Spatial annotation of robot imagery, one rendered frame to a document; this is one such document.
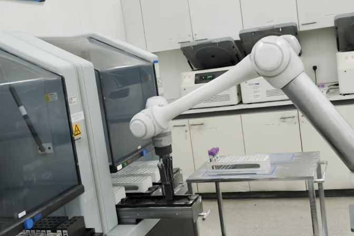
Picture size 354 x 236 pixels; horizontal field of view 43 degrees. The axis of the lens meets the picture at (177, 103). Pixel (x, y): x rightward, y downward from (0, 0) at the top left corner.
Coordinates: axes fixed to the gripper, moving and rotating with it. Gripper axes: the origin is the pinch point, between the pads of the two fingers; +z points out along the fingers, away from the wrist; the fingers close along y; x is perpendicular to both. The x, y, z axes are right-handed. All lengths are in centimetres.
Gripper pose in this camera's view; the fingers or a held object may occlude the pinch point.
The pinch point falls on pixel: (169, 190)
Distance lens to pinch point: 198.2
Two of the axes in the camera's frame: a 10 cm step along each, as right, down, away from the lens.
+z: 1.4, 9.8, 1.1
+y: -3.3, 1.5, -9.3
